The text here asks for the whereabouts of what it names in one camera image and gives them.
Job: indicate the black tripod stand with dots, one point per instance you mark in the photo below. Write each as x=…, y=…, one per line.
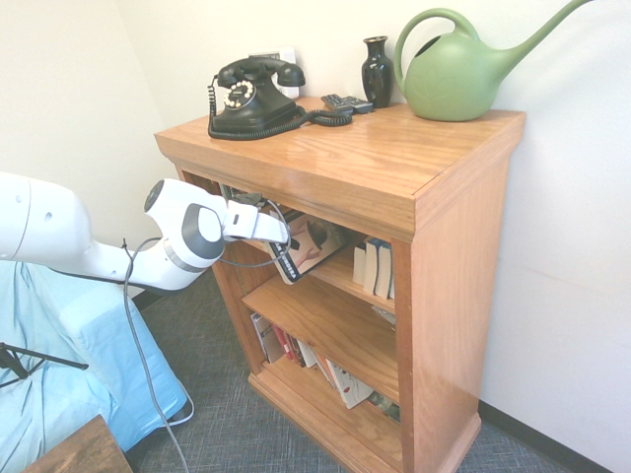
x=44, y=357

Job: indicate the blue cover paperback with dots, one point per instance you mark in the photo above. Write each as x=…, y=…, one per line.
x=372, y=268

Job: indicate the upright books middle shelf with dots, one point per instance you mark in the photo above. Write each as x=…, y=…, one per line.
x=386, y=271

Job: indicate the white book red marks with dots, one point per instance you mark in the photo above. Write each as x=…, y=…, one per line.
x=350, y=384

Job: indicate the black paperback novel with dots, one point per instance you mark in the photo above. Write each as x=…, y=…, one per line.
x=310, y=246

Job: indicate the light blue cloth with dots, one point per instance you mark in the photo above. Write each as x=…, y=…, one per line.
x=74, y=335

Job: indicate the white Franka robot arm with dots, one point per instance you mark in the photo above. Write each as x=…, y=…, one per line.
x=49, y=222

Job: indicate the red spine book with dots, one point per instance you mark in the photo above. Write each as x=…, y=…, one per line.
x=286, y=347

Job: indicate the black remote control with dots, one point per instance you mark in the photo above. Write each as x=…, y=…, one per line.
x=357, y=104
x=335, y=103

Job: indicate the white red paperback book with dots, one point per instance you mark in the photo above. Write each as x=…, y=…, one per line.
x=263, y=337

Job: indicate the loose white papers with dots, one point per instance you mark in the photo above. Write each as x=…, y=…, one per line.
x=384, y=315

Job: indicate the black rotary telephone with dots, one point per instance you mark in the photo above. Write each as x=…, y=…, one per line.
x=246, y=108

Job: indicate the dark blue cover book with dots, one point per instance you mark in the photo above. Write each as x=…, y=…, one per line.
x=360, y=268

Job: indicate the green watering can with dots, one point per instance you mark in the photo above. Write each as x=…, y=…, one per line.
x=453, y=84

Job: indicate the dark wooden table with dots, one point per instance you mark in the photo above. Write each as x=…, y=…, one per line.
x=84, y=448

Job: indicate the wooden bookshelf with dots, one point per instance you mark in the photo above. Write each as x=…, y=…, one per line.
x=370, y=157

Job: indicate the camouflage pattern magazine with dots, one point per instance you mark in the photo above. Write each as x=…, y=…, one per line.
x=384, y=406

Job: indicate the white square alarm clock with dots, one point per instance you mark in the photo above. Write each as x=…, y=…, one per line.
x=288, y=54

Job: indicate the black vase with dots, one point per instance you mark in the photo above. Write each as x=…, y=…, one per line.
x=377, y=69

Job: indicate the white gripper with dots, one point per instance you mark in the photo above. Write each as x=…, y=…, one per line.
x=251, y=224

